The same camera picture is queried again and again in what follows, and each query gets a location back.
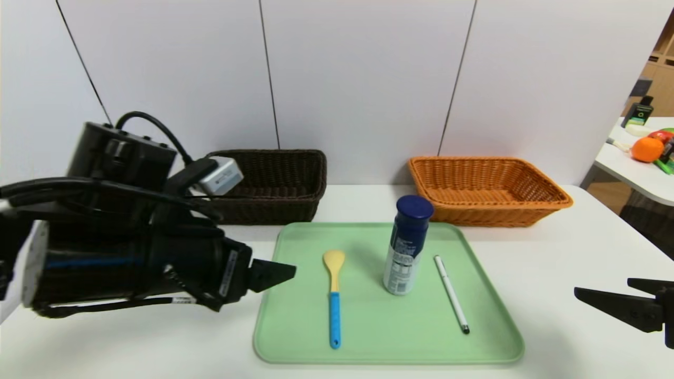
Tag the black box green logo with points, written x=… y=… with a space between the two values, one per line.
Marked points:
x=638 y=113

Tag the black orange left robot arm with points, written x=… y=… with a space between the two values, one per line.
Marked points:
x=105 y=263

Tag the orange wicker basket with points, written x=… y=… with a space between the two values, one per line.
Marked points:
x=489 y=184

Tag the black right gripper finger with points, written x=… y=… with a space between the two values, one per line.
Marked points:
x=621 y=310
x=650 y=285

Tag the blue-capped spray can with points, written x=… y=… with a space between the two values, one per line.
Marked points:
x=405 y=247

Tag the white stylus pen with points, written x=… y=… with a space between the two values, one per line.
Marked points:
x=452 y=295

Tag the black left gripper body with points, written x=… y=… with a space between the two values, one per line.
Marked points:
x=233 y=275

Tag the green item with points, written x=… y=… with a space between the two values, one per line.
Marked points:
x=664 y=166

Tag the white side table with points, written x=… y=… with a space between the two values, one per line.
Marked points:
x=632 y=173

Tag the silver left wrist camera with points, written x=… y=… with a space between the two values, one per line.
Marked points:
x=224 y=179

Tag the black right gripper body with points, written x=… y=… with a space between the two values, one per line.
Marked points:
x=666 y=316

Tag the wooden cabinet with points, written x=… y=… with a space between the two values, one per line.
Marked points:
x=661 y=79

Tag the orange fruit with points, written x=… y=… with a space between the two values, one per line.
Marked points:
x=647 y=149

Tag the light green plastic tray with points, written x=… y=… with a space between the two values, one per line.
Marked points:
x=379 y=326

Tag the white utensil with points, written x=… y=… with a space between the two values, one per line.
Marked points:
x=617 y=143

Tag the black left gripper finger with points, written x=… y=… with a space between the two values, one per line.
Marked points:
x=271 y=275

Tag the red food item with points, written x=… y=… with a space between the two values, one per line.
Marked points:
x=661 y=135

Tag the dark chair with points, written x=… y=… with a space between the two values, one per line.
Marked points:
x=650 y=221

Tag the dark brown wicker basket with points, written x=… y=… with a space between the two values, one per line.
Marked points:
x=279 y=184

